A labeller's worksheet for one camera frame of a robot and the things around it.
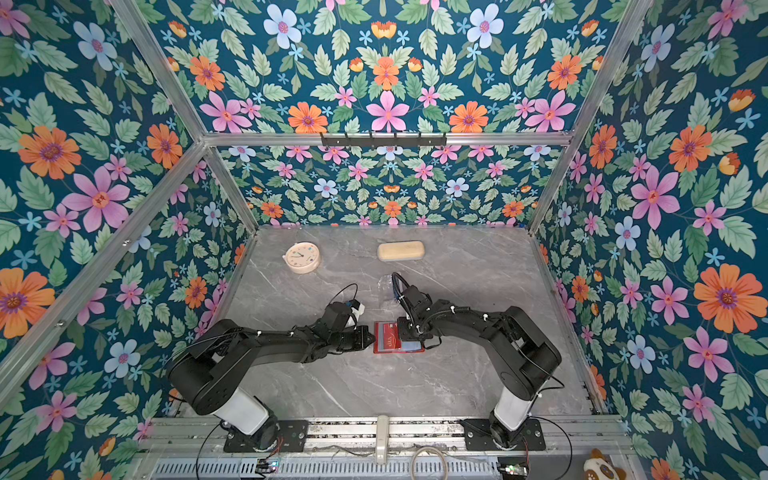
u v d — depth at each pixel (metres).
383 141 0.93
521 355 0.46
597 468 0.67
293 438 0.73
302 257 1.08
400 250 1.09
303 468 0.70
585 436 0.75
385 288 0.99
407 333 0.80
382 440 0.70
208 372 0.45
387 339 0.89
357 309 0.86
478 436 0.73
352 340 0.80
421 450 0.70
